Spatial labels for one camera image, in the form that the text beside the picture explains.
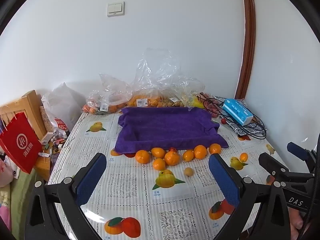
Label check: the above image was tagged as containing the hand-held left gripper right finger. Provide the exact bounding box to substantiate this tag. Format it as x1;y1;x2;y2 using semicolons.
209;153;292;240

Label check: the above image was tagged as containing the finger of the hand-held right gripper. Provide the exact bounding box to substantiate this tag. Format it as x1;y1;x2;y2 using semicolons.
258;152;316;183
287;142;316;162

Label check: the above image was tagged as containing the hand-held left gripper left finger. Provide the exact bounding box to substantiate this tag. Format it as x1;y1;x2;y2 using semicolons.
25;152;108;240

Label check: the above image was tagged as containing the mandarin orange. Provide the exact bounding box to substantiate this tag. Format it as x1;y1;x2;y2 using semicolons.
193;145;208;160
151;147;166;158
135;150;151;164
164;151;180;166
209;143;222;155
182;150;195;162
152;158;166;171

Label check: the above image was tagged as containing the pile of red fruits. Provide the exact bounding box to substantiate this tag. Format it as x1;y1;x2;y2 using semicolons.
197;93;223;118

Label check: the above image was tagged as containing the person's right hand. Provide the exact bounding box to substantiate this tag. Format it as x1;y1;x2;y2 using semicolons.
289;207;305;240

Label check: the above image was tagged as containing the fruit print tablecloth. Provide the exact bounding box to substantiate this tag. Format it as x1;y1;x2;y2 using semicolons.
47;111;290;240

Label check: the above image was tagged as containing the black white patterned pouch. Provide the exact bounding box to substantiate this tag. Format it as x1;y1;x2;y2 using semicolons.
225;116;265;137

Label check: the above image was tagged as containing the wooden nightstand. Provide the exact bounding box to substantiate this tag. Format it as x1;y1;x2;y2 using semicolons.
34;140;62;183

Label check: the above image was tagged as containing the pile of small bottles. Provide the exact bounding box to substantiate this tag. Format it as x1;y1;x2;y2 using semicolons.
40;130;68;155

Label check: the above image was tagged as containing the red white packet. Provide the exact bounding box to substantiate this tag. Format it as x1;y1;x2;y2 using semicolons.
54;117;68;132

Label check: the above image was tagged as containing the blue paper box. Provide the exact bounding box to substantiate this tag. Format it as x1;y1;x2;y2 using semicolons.
222;98;254;126

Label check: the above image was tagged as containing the beige patterned box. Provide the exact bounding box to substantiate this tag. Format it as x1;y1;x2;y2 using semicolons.
39;105;54;133

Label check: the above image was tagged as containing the green bedsheet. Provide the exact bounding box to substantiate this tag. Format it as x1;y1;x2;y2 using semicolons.
7;172;38;230

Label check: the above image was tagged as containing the purple towel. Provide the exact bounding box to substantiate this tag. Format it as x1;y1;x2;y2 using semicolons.
114;107;229;154

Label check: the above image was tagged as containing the red paper bag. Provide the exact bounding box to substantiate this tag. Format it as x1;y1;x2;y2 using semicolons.
0;105;43;174

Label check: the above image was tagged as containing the clear bag of mandarins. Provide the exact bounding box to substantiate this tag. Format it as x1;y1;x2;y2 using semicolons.
84;73;133;115

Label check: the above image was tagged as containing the white plastic bag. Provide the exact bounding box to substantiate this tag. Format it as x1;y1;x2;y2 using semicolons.
41;82;87;135

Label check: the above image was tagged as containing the pink plush toy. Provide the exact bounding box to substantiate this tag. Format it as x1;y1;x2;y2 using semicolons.
0;155;13;188

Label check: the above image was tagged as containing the clear bag of golden berries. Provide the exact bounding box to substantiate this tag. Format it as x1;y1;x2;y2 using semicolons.
160;75;206;108

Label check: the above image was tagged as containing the clear bag of kumquats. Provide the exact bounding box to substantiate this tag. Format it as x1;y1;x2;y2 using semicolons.
125;47;183;108

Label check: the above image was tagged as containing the black cable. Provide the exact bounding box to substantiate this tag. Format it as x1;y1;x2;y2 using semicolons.
200;94;267;139

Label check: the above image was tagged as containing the brown wooden door frame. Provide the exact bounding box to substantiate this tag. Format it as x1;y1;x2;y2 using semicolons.
235;0;257;100

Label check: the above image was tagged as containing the white light switch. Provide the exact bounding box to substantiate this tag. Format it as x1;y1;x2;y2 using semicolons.
107;2;125;17

